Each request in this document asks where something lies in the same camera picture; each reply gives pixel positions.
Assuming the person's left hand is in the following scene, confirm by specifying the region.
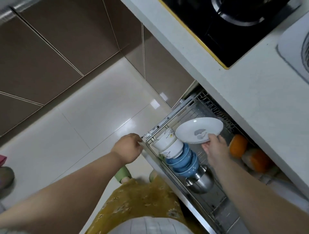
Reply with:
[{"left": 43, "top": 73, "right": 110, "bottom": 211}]
[{"left": 111, "top": 133, "right": 144, "bottom": 166}]

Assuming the person's right hand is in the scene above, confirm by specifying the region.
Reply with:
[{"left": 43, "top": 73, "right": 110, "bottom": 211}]
[{"left": 201, "top": 134, "right": 231, "bottom": 167}]

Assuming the white plate with grey print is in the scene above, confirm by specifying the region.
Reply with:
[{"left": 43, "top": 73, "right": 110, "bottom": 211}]
[{"left": 175, "top": 117, "right": 224, "bottom": 145}]

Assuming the pull-out wire dish rack drawer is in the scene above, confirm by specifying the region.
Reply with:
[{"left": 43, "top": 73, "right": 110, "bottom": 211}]
[{"left": 141, "top": 83, "right": 309, "bottom": 234}]

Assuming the person's right forearm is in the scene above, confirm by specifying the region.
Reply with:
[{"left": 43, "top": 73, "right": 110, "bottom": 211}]
[{"left": 209, "top": 158, "right": 309, "bottom": 234}]

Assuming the person's left forearm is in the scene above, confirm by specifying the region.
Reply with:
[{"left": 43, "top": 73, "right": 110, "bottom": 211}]
[{"left": 0, "top": 151, "right": 126, "bottom": 234}]

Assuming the white bowl with floral print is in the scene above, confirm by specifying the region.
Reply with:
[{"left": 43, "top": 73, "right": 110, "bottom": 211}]
[
  {"left": 152, "top": 128, "right": 178, "bottom": 153},
  {"left": 158, "top": 139, "right": 184, "bottom": 159}
]

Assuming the orange bowl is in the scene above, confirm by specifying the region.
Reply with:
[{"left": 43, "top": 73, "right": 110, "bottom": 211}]
[
  {"left": 229, "top": 134, "right": 249, "bottom": 159},
  {"left": 241, "top": 148, "right": 271, "bottom": 173}
]

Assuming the green slipper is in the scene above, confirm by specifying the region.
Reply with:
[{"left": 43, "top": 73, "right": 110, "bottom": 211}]
[
  {"left": 114, "top": 166, "right": 132, "bottom": 184},
  {"left": 149, "top": 169, "right": 160, "bottom": 183}
]

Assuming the blue ceramic bowl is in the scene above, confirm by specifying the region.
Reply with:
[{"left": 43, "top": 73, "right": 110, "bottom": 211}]
[
  {"left": 165, "top": 143, "right": 191, "bottom": 166},
  {"left": 169, "top": 149, "right": 196, "bottom": 170},
  {"left": 173, "top": 154, "right": 200, "bottom": 174}
]

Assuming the stainless steel bowl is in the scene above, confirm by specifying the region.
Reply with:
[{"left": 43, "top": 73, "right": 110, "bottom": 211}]
[{"left": 184, "top": 165, "right": 215, "bottom": 194}]

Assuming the yellow floral skirt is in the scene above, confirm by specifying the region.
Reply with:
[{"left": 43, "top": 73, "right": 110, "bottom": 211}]
[{"left": 85, "top": 175, "right": 189, "bottom": 234}]

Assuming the brown cabinet door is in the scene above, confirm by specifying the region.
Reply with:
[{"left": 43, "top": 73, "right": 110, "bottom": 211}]
[
  {"left": 0, "top": 92, "right": 44, "bottom": 138},
  {"left": 103, "top": 0, "right": 145, "bottom": 59},
  {"left": 143, "top": 24, "right": 196, "bottom": 109},
  {"left": 0, "top": 14, "right": 84, "bottom": 106},
  {"left": 18, "top": 0, "right": 120, "bottom": 77}
]

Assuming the white checked shirt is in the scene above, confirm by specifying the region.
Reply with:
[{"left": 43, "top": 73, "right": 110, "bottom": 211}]
[{"left": 108, "top": 216, "right": 194, "bottom": 234}]

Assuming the black glass gas cooktop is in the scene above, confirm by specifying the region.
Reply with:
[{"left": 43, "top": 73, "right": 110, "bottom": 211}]
[{"left": 158, "top": 0, "right": 303, "bottom": 70}]

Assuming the grey slipper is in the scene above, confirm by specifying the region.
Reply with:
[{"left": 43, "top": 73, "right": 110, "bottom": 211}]
[{"left": 0, "top": 166, "right": 15, "bottom": 194}]

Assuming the black burner ring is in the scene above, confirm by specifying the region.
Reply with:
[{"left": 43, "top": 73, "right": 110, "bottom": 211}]
[{"left": 211, "top": 0, "right": 290, "bottom": 27}]

